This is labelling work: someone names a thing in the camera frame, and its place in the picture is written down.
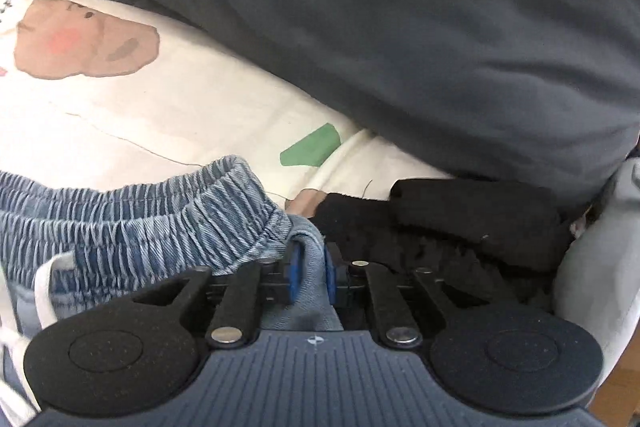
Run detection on light blue denim shorts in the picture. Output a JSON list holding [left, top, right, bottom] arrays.
[[1, 156, 341, 426]]

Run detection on black garment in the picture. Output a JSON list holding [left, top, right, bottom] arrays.
[[311, 179, 576, 311]]

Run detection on grey neck pillow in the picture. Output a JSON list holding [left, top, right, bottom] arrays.
[[553, 158, 640, 379]]

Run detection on cream bear print bedsheet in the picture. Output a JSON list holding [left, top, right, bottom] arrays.
[[1, 0, 437, 206]]

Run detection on dark grey pillow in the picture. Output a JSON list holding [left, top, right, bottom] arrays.
[[154, 0, 639, 202]]

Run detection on brown cardboard sheet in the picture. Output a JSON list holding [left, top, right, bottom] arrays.
[[590, 343, 639, 427]]

